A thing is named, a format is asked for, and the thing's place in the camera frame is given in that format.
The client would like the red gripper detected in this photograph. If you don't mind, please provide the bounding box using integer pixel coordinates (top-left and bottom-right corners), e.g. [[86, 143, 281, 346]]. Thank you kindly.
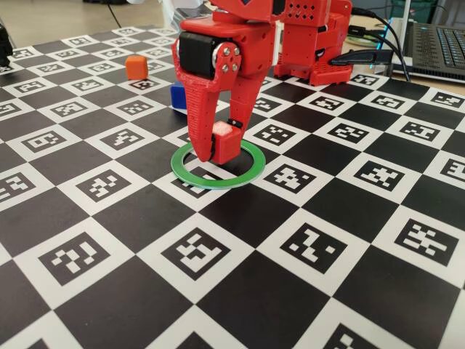
[[172, 17, 280, 163]]

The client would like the green flat ring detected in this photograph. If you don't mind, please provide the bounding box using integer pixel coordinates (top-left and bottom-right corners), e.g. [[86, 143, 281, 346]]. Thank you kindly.
[[170, 140, 267, 191]]

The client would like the black floor cable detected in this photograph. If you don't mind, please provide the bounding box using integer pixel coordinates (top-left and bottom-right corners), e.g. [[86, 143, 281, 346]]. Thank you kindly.
[[108, 0, 123, 29]]

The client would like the black white marker mat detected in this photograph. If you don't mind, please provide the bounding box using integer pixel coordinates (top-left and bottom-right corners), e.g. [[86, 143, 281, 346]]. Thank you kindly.
[[0, 24, 465, 349]]

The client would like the red cube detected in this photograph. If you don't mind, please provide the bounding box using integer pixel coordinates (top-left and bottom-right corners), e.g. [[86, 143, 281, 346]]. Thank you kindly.
[[210, 121, 243, 165]]

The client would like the black object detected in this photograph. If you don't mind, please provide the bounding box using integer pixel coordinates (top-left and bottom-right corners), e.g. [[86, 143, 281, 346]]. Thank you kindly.
[[0, 23, 14, 73]]

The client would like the orange cube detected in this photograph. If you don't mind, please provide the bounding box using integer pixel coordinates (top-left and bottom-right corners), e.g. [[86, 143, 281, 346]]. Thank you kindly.
[[125, 55, 149, 81]]

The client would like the blue cube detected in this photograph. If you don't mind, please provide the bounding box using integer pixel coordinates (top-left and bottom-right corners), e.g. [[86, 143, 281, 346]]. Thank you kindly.
[[170, 84, 188, 113]]

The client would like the thin black cable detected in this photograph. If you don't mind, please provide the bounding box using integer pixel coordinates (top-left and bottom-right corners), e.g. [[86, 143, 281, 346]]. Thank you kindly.
[[350, 7, 411, 83]]

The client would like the black cable with plug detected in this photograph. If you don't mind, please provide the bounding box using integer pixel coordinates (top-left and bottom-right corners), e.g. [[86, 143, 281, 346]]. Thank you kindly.
[[347, 25, 401, 60]]

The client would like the large black connector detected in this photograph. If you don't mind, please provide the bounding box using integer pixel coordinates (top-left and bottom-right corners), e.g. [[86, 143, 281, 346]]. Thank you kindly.
[[328, 49, 394, 67]]

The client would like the dark laptop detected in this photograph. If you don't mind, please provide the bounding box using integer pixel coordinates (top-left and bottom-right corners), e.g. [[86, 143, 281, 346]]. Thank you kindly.
[[384, 0, 465, 81]]

